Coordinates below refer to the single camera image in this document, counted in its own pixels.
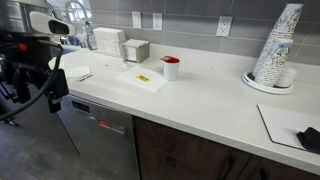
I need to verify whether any clear plastic water bottle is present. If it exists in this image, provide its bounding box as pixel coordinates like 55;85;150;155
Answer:
83;21;97;50

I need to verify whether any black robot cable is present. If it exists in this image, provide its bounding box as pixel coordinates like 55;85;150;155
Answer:
0;43;65;122

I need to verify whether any white round cup tray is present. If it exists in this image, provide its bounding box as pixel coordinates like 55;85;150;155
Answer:
242;71;294;95

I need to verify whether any red orange lid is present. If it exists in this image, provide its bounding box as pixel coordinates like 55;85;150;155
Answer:
160;56;180;63

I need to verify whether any metal napkin dispenser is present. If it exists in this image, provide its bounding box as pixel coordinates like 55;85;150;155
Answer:
123;39;150;63

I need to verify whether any tall patterned paper cup stack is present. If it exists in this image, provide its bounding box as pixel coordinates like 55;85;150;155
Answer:
252;3;304;87

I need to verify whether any stack of white paper towels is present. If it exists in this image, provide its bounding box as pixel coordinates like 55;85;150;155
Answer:
93;27;126;57

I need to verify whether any stainless steel dishwasher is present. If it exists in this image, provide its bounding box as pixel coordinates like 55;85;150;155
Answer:
58;95;141;180

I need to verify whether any white cup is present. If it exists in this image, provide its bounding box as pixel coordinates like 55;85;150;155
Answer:
163;62;179;81

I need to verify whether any small white paper sheet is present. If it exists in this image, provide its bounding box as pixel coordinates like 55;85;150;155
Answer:
66;66;91;78

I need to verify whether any black object on board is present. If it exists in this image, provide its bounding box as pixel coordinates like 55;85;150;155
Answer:
297;127;320;153

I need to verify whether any white light switch plate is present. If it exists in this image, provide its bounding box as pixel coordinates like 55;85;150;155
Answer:
132;11;142;29

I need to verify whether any white right wall outlet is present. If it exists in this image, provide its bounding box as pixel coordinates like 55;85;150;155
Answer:
216;16;233;37

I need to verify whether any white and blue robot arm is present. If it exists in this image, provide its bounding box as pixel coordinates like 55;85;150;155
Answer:
0;0;76;113

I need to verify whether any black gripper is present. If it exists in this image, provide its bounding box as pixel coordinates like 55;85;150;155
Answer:
6;43;69;113

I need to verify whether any white wall outlet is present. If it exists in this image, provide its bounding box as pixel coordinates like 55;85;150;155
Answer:
216;16;233;37
153;13;163;31

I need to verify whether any dark wood cabinet door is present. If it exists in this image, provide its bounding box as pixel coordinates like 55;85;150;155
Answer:
135;117;250;180

